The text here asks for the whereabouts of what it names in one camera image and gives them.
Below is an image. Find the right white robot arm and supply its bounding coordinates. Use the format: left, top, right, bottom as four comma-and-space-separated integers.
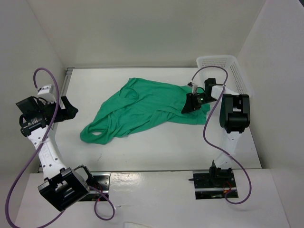
181, 78, 250, 189

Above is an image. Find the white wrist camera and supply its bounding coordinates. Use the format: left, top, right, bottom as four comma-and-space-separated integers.
187, 81, 198, 95
38, 84, 56, 103

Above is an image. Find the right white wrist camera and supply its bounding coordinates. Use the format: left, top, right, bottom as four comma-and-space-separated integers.
187, 81, 198, 95

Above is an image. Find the green tank top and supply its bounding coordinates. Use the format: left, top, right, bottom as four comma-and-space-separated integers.
80, 78, 210, 145

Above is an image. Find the aluminium table edge rail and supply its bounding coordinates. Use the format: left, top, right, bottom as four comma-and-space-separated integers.
38, 67, 74, 173

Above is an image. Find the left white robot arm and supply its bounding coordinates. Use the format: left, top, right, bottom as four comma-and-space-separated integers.
16, 96, 95, 211

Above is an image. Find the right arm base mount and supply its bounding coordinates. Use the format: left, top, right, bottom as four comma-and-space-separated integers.
189, 163, 238, 200

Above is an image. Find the white plastic mesh basket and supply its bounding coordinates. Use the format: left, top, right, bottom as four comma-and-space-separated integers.
194, 55, 254, 97

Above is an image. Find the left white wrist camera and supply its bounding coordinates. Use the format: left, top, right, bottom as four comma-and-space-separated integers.
38, 84, 56, 103

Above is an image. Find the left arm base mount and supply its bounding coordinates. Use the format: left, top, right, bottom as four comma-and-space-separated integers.
80, 172, 111, 202

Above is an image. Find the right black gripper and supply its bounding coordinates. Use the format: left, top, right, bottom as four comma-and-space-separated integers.
181, 92, 218, 114

